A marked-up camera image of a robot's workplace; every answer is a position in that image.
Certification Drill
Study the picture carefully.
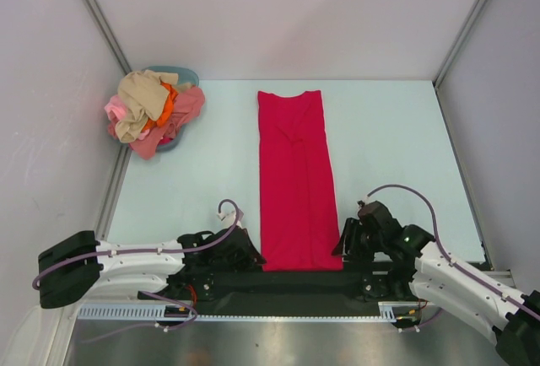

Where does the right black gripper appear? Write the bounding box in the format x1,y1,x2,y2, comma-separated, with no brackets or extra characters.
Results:
331,218,385,264

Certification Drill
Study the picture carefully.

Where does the magenta red t-shirt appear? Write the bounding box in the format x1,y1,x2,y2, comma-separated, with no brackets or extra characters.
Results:
257,90,343,272

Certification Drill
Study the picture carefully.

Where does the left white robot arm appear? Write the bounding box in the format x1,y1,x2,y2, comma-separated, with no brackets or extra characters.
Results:
32,226,266,309

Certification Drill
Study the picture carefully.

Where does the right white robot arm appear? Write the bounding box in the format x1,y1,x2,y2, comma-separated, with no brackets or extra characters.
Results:
332,202,539,365

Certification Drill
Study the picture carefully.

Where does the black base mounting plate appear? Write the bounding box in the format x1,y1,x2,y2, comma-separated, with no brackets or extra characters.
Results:
161,261,431,315

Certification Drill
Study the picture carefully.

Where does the salmon pink t-shirt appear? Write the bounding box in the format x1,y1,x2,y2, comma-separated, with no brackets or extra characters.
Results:
108,84,205,160

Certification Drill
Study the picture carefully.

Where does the orange t-shirt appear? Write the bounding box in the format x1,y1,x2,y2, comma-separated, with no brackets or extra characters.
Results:
139,81,179,138

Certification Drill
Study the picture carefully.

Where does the blue plastic laundry basket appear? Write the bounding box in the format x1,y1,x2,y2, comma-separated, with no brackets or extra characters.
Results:
148,66,199,153

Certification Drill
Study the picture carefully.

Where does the beige t-shirt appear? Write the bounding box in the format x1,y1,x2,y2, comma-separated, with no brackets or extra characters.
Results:
116,70,179,143

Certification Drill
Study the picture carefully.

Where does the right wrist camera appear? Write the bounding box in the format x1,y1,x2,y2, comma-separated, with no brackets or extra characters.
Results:
357,200,378,218

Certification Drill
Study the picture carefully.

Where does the white slotted cable duct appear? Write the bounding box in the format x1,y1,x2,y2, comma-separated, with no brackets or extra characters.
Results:
77,302,419,326

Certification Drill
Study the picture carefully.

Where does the aluminium extrusion rail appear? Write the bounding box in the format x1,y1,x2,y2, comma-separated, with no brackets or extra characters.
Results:
484,271,516,288

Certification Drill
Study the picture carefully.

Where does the left corner aluminium post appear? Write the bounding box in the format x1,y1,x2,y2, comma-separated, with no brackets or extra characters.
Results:
82,0,132,74

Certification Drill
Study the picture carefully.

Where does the corner aluminium post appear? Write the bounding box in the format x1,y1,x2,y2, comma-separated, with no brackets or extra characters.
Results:
82,0,132,74
432,0,490,91

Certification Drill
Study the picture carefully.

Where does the right corner aluminium post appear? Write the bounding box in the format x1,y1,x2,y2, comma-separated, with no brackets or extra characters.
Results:
432,0,490,91

